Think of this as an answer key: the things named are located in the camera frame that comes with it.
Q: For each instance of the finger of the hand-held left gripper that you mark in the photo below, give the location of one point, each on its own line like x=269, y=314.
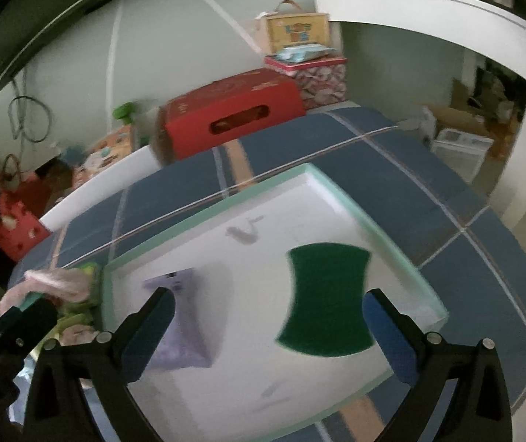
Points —
x=23, y=324

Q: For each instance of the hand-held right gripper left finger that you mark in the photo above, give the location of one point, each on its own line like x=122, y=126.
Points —
x=152, y=331

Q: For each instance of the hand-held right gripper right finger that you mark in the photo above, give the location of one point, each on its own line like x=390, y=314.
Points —
x=387, y=331

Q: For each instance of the lilac packet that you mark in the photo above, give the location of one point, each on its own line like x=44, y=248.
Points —
x=189, y=331

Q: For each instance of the pink striped cloth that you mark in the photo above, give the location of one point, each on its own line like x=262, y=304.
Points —
x=55, y=285

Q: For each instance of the green scouring pad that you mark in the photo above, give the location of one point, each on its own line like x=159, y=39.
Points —
x=327, y=299

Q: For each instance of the white tray with green rim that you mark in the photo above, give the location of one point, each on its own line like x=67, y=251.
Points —
x=244, y=285

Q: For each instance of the green yellow sponge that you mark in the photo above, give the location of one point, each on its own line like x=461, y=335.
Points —
x=85, y=271

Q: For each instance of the red felt bag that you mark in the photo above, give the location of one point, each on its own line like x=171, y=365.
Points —
x=19, y=235

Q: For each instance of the white board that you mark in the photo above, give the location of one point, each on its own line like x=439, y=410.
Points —
x=106, y=179

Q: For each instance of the blue plaid blanket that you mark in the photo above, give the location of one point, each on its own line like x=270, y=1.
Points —
x=382, y=170

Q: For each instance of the colourful game box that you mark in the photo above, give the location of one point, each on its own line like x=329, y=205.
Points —
x=111, y=147

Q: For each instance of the white appliance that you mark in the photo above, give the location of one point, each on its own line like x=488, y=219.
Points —
x=460, y=147

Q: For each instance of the green dumbbell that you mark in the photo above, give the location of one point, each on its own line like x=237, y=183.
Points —
x=124, y=111

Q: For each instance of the brown cardboard box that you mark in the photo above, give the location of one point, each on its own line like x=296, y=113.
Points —
x=470, y=117

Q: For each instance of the red cardboard box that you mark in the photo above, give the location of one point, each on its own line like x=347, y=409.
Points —
x=244, y=101

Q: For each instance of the patterned tin box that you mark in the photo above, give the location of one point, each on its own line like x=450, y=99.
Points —
x=325, y=80

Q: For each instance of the blue wipes pack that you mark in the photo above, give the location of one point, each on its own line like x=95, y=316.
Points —
x=304, y=53

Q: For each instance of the yellow carry box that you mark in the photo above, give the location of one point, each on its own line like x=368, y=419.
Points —
x=295, y=32

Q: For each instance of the white desk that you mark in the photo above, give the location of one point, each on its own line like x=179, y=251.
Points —
x=428, y=7

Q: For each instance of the wall television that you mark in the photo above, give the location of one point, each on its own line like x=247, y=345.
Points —
x=37, y=23

